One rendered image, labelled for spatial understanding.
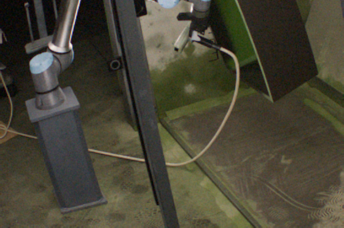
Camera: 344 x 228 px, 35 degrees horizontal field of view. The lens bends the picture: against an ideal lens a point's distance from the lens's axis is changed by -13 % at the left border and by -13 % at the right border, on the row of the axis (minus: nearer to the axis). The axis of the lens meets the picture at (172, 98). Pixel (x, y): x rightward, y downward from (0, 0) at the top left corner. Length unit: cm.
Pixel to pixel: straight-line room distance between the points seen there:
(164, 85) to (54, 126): 120
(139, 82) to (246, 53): 184
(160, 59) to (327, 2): 137
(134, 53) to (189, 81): 229
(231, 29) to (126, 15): 182
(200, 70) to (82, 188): 133
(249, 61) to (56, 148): 130
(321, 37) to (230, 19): 94
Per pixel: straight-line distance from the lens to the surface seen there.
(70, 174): 335
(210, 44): 313
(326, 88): 416
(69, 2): 316
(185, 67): 418
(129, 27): 192
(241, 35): 372
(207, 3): 293
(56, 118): 320
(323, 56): 425
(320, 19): 440
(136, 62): 196
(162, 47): 409
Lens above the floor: 184
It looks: 24 degrees down
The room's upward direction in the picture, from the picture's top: 11 degrees counter-clockwise
